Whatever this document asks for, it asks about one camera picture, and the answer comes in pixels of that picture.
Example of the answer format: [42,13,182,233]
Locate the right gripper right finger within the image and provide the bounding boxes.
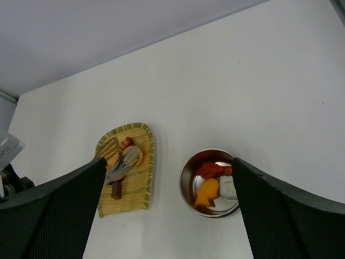
[233,158,344,258]

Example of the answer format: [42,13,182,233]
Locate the brown chocolate stick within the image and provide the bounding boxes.
[111,181,122,200]

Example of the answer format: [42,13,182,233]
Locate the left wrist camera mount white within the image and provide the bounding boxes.
[0,130,25,171]

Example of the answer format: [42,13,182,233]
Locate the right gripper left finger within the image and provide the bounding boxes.
[1,158,107,258]

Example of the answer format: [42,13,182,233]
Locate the orange fish shaped cake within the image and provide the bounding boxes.
[195,178,219,207]

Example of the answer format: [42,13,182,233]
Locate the round steel lunch box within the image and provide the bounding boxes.
[179,148,239,219]

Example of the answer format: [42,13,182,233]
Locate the metal tongs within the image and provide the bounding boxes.
[93,137,143,185]

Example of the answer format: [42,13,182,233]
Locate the bamboo woven tray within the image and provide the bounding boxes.
[94,122,155,218]

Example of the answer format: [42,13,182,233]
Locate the white sushi roll piece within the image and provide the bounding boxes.
[219,176,238,200]

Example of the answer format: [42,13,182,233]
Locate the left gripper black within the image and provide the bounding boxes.
[1,164,35,204]

